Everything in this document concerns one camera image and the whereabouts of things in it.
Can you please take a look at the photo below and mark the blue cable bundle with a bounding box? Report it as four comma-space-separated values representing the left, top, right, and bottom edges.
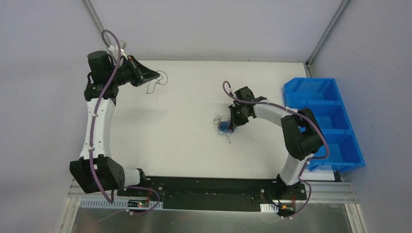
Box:
213, 116, 239, 144

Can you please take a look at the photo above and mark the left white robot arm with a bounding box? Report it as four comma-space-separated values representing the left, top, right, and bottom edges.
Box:
69, 50, 160, 197

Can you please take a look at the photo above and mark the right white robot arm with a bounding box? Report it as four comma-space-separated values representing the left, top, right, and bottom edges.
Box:
224, 86, 326, 199

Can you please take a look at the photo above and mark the blue plastic compartment bin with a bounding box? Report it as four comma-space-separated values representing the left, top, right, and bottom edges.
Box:
283, 78, 365, 172

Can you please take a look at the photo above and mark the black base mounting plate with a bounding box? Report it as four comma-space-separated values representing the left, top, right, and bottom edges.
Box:
117, 176, 309, 212

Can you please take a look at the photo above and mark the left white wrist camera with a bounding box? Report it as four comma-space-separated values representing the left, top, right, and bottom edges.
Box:
108, 40, 127, 60

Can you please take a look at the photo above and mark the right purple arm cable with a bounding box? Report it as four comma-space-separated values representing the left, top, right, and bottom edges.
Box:
223, 80, 329, 222

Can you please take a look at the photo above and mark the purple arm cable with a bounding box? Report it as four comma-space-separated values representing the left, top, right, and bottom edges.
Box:
82, 29, 161, 224
223, 80, 329, 222

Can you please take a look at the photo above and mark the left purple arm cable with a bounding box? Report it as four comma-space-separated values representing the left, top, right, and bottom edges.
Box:
82, 29, 161, 224

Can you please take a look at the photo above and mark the white slotted cable duct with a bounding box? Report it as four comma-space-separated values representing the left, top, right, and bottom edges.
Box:
80, 198, 163, 211

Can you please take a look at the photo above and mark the aluminium frame rail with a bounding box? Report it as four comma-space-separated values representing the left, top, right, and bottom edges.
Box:
68, 179, 104, 198

